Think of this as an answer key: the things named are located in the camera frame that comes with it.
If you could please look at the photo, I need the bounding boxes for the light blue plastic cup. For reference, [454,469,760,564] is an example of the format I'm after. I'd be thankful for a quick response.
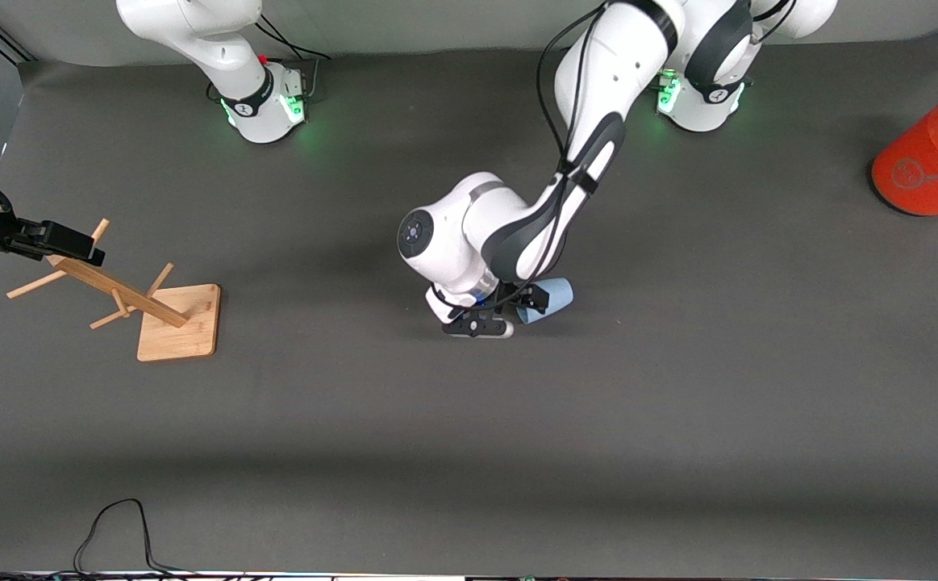
[515,278,574,324]

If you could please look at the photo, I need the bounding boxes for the wooden cup rack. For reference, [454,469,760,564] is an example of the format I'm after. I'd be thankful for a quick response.
[6,218,221,362]

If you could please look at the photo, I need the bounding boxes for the dark grey table mat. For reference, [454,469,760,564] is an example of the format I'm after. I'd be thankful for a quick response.
[0,28,938,578]

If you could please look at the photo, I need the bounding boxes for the orange cylindrical container silver lid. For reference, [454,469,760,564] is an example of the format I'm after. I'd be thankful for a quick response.
[870,85,938,217]

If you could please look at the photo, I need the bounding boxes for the aluminium frame profile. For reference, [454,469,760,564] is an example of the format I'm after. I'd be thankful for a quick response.
[0,23,34,65]

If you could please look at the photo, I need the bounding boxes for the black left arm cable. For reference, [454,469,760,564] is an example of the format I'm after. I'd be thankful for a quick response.
[537,2,611,311]

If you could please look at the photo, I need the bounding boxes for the black looping floor cable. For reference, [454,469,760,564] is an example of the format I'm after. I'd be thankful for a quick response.
[73,499,195,577]

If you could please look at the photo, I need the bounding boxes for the black right arm base cable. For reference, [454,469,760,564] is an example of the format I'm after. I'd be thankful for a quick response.
[257,10,334,102]

